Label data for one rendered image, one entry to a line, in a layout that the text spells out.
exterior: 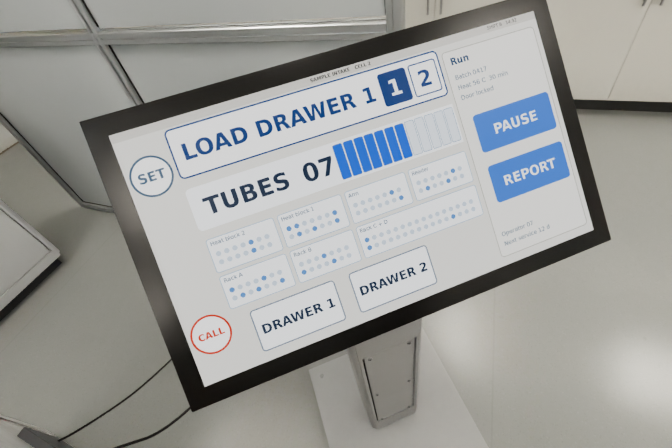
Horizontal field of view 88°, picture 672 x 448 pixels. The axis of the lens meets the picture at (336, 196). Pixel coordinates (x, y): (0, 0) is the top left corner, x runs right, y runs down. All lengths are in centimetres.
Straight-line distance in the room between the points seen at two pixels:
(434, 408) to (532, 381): 35
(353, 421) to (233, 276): 102
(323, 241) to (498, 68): 28
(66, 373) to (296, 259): 164
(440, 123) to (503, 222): 14
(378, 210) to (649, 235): 171
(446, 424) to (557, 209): 97
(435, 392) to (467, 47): 113
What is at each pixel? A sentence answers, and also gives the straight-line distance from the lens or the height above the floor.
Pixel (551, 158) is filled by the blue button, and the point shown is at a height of 105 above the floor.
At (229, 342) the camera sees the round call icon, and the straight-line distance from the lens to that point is 40.
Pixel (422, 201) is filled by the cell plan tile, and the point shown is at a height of 106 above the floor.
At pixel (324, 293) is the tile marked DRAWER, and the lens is 39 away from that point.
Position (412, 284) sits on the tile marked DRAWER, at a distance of 41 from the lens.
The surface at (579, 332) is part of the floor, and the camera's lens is 161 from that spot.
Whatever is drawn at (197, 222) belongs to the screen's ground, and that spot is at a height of 110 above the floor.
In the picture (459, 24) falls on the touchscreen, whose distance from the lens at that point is 45.
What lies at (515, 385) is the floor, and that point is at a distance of 146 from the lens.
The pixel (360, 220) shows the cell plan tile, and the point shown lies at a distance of 38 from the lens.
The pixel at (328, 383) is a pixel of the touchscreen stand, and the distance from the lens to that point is 139.
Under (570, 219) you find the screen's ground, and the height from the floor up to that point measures 100.
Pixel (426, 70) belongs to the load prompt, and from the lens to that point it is 42.
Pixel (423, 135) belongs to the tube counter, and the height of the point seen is 111.
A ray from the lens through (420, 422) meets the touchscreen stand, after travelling 134.
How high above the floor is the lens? 134
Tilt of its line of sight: 44 degrees down
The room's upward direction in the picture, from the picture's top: 12 degrees counter-clockwise
